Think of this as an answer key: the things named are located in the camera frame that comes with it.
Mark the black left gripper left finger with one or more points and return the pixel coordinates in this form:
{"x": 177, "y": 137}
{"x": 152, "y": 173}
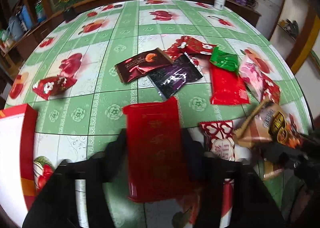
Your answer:
{"x": 104, "y": 166}

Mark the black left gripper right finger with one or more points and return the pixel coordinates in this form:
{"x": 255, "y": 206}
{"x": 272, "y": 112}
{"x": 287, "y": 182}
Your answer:
{"x": 206, "y": 171}

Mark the red white lattice candy packet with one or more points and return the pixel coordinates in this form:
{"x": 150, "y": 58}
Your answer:
{"x": 218, "y": 138}

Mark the brown gold nut snack bag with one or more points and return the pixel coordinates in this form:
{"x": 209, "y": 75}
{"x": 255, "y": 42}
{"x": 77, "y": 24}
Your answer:
{"x": 268, "y": 123}

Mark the long dark red snack packet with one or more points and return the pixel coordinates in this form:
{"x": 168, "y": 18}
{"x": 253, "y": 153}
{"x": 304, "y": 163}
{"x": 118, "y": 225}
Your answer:
{"x": 157, "y": 168}

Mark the dark purple snack packet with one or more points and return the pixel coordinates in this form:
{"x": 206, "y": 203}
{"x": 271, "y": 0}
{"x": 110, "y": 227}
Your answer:
{"x": 170, "y": 79}

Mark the red floral candy packet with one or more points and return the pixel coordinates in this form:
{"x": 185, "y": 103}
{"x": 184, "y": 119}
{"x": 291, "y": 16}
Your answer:
{"x": 188, "y": 45}

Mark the small red floral packet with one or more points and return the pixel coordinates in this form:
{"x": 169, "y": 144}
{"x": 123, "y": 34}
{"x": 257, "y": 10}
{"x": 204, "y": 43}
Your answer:
{"x": 270, "y": 90}

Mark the bright red flat snack packet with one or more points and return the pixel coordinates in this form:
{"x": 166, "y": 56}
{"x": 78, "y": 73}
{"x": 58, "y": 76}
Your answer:
{"x": 227, "y": 88}

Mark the green fruit pattern tablecloth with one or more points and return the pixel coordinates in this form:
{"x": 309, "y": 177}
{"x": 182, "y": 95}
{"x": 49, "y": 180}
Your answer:
{"x": 81, "y": 121}

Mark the red white gift box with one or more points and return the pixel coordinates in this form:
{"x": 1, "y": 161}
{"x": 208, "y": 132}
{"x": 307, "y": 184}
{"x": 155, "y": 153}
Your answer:
{"x": 18, "y": 190}

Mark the red flower packet far left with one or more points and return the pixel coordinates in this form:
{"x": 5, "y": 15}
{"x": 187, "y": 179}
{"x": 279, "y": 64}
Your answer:
{"x": 52, "y": 86}

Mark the maroon orange chocolate packet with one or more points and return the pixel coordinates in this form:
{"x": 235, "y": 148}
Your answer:
{"x": 141, "y": 64}

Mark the pink white snack packet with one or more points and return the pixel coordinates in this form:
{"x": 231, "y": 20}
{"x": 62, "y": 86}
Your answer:
{"x": 252, "y": 77}

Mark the green foil snack packet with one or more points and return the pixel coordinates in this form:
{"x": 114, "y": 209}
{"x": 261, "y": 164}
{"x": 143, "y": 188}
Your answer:
{"x": 224, "y": 60}

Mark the small black object on table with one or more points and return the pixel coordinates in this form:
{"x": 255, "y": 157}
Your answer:
{"x": 69, "y": 14}

